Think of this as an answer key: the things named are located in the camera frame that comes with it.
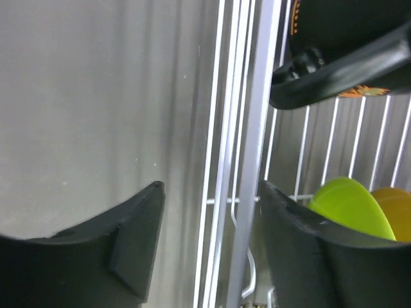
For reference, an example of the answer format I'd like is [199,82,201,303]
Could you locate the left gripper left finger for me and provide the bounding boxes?
[1,181,165,307]

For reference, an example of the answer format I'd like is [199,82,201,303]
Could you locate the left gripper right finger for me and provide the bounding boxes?
[259,180,410,307]

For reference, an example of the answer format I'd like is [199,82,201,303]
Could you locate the white wire dish rack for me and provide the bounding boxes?
[191,1,410,307]

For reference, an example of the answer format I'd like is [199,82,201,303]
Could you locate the green plate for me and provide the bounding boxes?
[308,177,396,241]

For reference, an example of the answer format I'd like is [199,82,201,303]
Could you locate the yellow brown plate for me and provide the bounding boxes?
[371,187,410,242]

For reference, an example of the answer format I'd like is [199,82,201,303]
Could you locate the black floral mug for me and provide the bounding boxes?
[270,1,410,110]

